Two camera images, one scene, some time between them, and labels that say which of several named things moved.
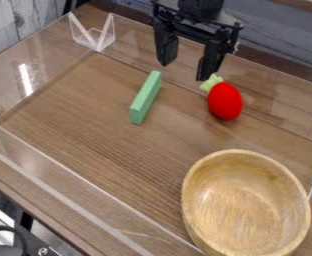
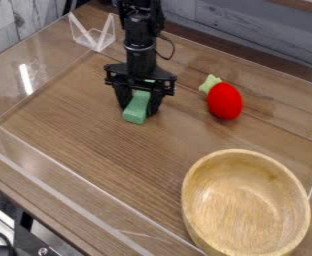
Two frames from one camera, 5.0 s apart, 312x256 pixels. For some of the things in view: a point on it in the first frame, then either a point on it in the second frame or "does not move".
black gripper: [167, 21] -> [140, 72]
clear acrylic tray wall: [70, 201] does not move
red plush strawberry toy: [225, 98] does not move
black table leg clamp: [36, 247] does not move
